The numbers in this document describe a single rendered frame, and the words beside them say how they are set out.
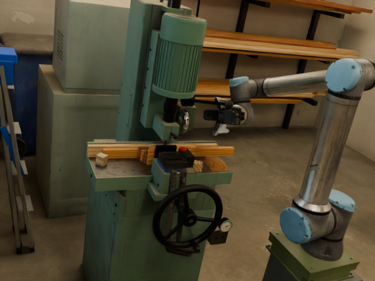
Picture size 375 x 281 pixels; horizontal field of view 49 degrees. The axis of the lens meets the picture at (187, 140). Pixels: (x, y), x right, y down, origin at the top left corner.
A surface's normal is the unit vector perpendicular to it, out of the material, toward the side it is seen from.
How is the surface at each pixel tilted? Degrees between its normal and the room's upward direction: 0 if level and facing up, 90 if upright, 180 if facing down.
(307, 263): 1
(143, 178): 90
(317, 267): 1
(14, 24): 90
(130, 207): 90
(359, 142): 90
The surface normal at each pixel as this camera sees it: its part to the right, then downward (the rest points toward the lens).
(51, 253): 0.17, -0.91
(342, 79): -0.79, -0.02
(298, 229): -0.82, 0.18
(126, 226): 0.38, 0.42
